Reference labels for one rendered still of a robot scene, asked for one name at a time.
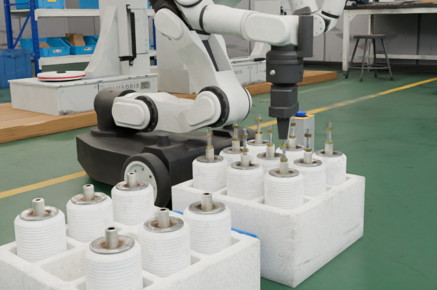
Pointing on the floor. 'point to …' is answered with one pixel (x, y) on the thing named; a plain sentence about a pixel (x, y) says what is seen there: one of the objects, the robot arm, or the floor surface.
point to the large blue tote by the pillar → (14, 65)
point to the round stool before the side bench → (374, 55)
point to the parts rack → (57, 13)
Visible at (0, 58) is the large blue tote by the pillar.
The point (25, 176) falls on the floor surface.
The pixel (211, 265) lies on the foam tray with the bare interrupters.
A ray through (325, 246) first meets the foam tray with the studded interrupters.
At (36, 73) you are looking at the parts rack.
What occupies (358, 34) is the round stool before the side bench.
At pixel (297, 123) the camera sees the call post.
